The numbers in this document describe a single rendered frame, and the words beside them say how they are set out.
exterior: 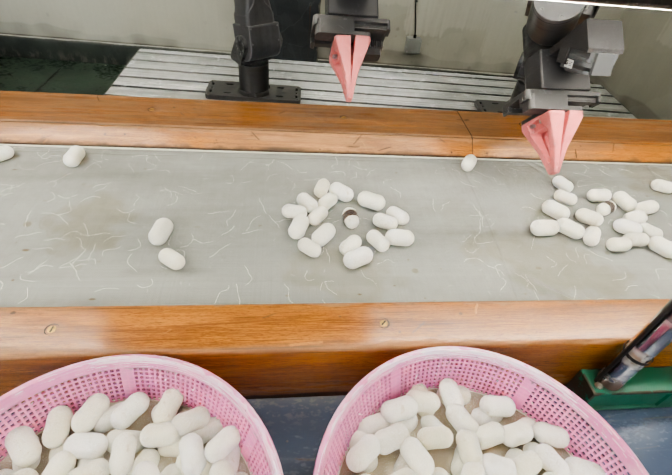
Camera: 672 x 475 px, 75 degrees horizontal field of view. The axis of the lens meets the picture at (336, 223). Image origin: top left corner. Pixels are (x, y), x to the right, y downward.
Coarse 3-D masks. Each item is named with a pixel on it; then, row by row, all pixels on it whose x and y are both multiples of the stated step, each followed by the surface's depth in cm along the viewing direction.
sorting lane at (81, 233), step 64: (0, 192) 55; (64, 192) 56; (128, 192) 57; (192, 192) 58; (256, 192) 59; (384, 192) 62; (448, 192) 63; (512, 192) 65; (576, 192) 66; (640, 192) 68; (0, 256) 47; (64, 256) 48; (128, 256) 49; (192, 256) 50; (256, 256) 51; (320, 256) 52; (384, 256) 53; (448, 256) 54; (512, 256) 55; (576, 256) 56; (640, 256) 57
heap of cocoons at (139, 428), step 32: (64, 416) 36; (96, 416) 36; (128, 416) 36; (160, 416) 37; (192, 416) 37; (32, 448) 34; (64, 448) 34; (96, 448) 34; (128, 448) 34; (160, 448) 36; (192, 448) 35; (224, 448) 35
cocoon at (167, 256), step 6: (162, 252) 48; (168, 252) 48; (174, 252) 48; (162, 258) 47; (168, 258) 47; (174, 258) 47; (180, 258) 47; (168, 264) 47; (174, 264) 47; (180, 264) 47
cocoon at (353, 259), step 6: (348, 252) 50; (354, 252) 50; (360, 252) 50; (366, 252) 50; (372, 252) 51; (348, 258) 49; (354, 258) 49; (360, 258) 50; (366, 258) 50; (348, 264) 50; (354, 264) 49; (360, 264) 50
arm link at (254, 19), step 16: (240, 0) 80; (256, 0) 79; (240, 16) 81; (256, 16) 81; (272, 16) 83; (240, 32) 83; (256, 32) 81; (272, 32) 83; (256, 48) 83; (272, 48) 85
